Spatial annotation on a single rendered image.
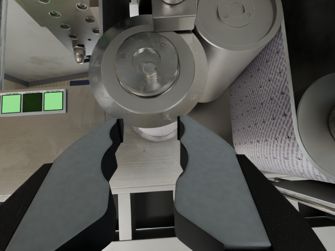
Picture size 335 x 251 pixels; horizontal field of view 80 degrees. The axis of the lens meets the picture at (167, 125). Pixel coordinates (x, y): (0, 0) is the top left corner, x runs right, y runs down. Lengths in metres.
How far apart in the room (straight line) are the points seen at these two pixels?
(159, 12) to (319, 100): 0.22
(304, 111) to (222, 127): 0.32
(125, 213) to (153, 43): 0.47
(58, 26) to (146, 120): 0.42
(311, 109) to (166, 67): 0.19
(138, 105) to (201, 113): 0.36
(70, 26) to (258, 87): 0.46
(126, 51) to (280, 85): 0.21
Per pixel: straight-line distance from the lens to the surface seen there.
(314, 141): 0.31
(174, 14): 0.26
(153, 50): 0.25
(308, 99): 0.31
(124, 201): 0.60
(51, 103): 0.67
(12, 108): 0.73
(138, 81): 0.23
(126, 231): 0.62
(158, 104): 0.24
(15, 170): 0.71
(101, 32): 0.31
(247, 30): 0.31
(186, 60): 0.26
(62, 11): 0.56
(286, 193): 0.46
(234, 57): 0.29
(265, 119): 0.35
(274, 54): 0.34
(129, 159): 0.58
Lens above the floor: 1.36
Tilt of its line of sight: 8 degrees down
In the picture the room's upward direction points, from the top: 176 degrees clockwise
